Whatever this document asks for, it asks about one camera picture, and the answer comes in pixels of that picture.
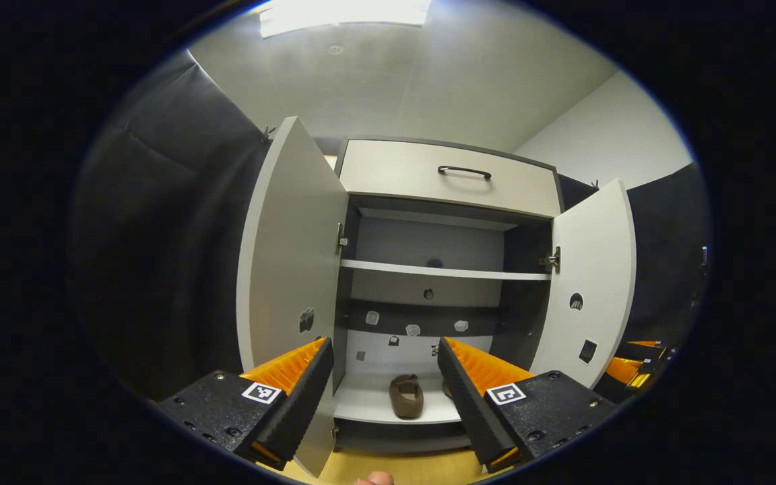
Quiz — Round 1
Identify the white cabinet drawer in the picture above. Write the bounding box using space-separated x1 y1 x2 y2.
337 139 562 218

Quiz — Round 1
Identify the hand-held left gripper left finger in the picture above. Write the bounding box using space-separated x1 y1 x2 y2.
157 337 335 471

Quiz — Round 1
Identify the white shoe cabinet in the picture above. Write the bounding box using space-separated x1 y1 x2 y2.
236 116 637 479

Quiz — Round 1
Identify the metal drawer handle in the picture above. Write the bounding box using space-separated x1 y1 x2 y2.
437 165 493 181

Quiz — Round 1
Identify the white cabinet shelf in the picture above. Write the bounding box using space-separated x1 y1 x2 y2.
339 259 552 282

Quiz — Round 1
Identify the white shoe cabinet door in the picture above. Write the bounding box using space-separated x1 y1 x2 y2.
236 116 350 479
529 179 637 390

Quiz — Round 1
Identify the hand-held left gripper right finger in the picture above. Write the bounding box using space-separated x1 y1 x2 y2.
437 337 621 474

